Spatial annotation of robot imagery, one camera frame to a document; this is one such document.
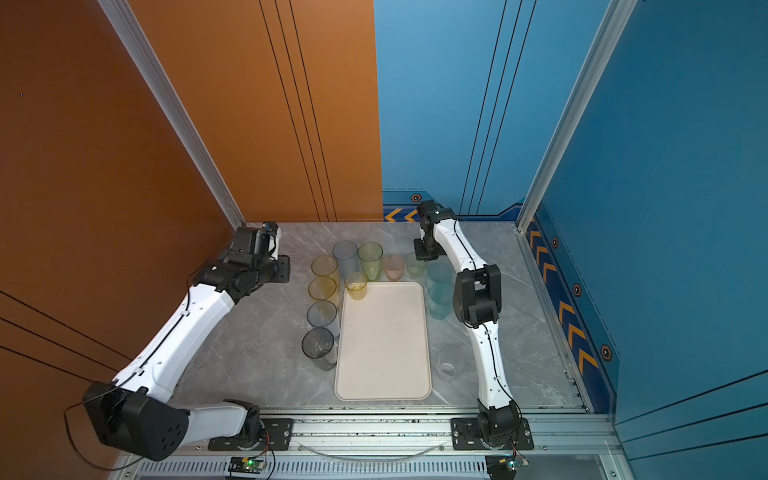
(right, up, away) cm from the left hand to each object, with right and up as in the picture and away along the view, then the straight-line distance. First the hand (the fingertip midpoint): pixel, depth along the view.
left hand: (283, 260), depth 80 cm
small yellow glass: (+17, -8, +20) cm, 27 cm away
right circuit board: (+55, -49, -10) cm, 74 cm away
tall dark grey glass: (+10, -24, +2) cm, 26 cm away
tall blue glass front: (+10, -15, +4) cm, 19 cm away
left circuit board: (-5, -49, -9) cm, 50 cm away
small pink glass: (+30, -3, +23) cm, 38 cm away
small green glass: (+38, -4, +21) cm, 44 cm away
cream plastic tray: (+27, -26, +7) cm, 38 cm away
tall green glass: (+22, +1, +14) cm, 27 cm away
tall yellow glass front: (+8, -9, +15) cm, 19 cm away
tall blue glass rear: (+16, 0, +14) cm, 21 cm away
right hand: (+41, 0, +22) cm, 46 cm away
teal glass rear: (+45, -4, +14) cm, 47 cm away
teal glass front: (+45, -12, +14) cm, 48 cm away
